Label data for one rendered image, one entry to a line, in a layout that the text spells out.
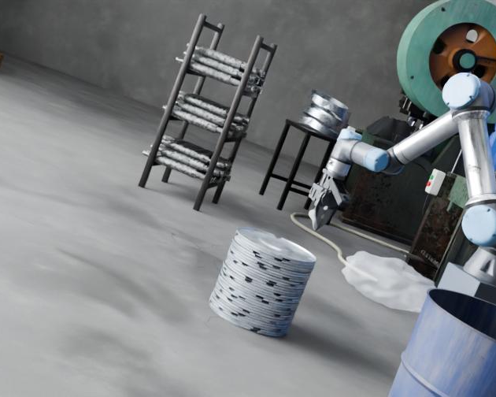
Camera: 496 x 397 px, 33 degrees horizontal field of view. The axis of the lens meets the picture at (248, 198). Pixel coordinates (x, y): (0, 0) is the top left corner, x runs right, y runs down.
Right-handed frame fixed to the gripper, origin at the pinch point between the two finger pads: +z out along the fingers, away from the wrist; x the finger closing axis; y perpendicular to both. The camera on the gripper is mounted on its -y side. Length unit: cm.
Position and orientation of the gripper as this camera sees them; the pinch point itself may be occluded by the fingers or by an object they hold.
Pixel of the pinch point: (317, 228)
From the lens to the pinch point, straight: 290.3
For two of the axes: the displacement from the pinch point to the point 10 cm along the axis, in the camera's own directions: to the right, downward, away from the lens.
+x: -8.1, -2.2, -5.5
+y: -4.7, -3.2, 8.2
